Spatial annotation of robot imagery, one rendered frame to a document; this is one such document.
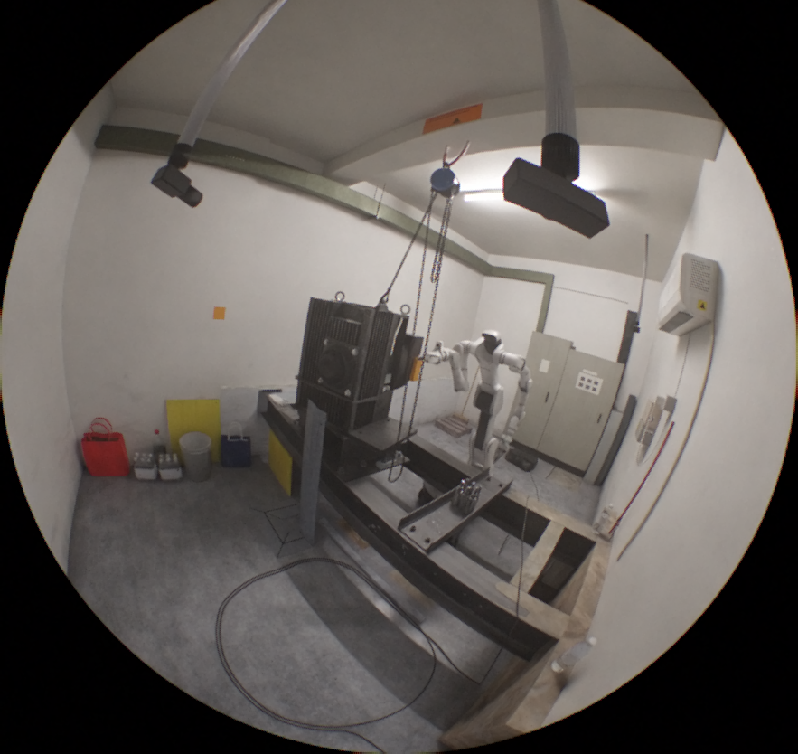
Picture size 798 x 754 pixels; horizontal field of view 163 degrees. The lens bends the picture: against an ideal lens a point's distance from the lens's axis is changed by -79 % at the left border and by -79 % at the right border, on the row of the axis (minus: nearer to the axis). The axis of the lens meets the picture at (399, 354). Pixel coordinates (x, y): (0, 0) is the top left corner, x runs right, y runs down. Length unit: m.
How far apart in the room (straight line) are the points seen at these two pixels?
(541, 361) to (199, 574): 4.27
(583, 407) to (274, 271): 3.90
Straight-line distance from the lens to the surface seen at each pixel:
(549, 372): 4.07
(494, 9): 1.37
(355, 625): 1.82
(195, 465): 2.51
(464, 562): 1.38
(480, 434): 2.40
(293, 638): 1.76
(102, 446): 2.67
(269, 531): 2.18
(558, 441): 4.17
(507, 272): 4.61
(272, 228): 2.55
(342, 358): 1.53
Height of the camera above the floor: 1.66
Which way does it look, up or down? 10 degrees down
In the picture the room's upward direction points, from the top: 12 degrees clockwise
